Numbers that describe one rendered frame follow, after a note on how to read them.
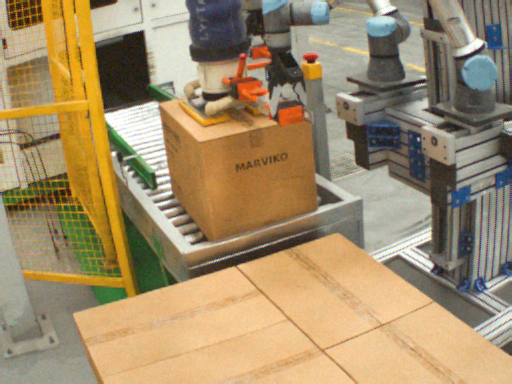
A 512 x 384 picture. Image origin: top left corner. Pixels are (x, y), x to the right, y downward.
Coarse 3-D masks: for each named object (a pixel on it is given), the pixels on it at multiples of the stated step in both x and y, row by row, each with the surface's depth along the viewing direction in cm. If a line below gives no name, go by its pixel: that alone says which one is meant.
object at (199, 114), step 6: (198, 96) 266; (180, 102) 273; (186, 102) 270; (186, 108) 264; (192, 108) 261; (198, 108) 260; (204, 108) 254; (192, 114) 257; (198, 114) 254; (204, 114) 252; (216, 114) 250; (222, 114) 250; (198, 120) 250; (204, 120) 247; (210, 120) 247; (216, 120) 247; (222, 120) 248; (228, 120) 249; (204, 126) 246
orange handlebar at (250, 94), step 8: (264, 56) 286; (248, 64) 267; (256, 64) 267; (224, 80) 250; (256, 88) 233; (264, 88) 230; (248, 96) 228; (256, 96) 224; (296, 112) 203; (288, 120) 203
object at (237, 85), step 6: (240, 78) 240; (246, 78) 241; (252, 78) 242; (234, 84) 236; (240, 84) 233; (246, 84) 233; (252, 84) 234; (258, 84) 235; (234, 90) 237; (240, 90) 233; (234, 96) 236; (240, 96) 234
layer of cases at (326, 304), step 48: (336, 240) 246; (192, 288) 226; (240, 288) 223; (288, 288) 220; (336, 288) 216; (384, 288) 212; (96, 336) 203; (144, 336) 202; (192, 336) 200; (240, 336) 198; (288, 336) 195; (336, 336) 192; (384, 336) 188; (432, 336) 184; (480, 336) 179
